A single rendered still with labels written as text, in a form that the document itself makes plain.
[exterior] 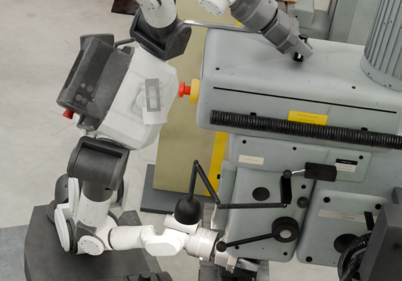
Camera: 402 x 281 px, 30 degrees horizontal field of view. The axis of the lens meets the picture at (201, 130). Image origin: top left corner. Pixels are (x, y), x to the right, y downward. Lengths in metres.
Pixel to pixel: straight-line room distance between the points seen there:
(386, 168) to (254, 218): 0.36
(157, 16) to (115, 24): 3.95
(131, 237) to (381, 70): 0.92
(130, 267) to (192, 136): 1.19
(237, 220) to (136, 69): 0.51
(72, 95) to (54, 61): 3.34
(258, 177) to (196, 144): 2.20
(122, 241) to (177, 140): 1.82
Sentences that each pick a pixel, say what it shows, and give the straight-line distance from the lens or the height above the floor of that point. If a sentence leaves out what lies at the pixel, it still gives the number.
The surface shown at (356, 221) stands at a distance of 1.95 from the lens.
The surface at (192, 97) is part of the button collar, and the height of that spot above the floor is 1.76.
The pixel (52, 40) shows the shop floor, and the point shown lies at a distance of 5.67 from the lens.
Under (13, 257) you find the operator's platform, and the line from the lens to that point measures 3.29.
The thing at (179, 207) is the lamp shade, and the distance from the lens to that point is 1.97.
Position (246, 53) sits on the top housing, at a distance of 1.77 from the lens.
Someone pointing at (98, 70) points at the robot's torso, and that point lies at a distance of 2.07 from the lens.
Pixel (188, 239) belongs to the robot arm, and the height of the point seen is 1.25.
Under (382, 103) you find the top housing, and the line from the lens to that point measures 1.73.
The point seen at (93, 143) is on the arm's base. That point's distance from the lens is 2.12.
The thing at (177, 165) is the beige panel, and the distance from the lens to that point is 4.13.
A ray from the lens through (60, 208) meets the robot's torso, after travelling 3.01.
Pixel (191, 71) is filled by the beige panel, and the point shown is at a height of 0.82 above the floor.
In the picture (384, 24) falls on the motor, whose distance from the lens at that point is 1.74.
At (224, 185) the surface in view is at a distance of 1.98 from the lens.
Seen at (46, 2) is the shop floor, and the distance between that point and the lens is 6.23.
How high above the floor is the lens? 2.72
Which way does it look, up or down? 34 degrees down
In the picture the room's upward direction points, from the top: 9 degrees clockwise
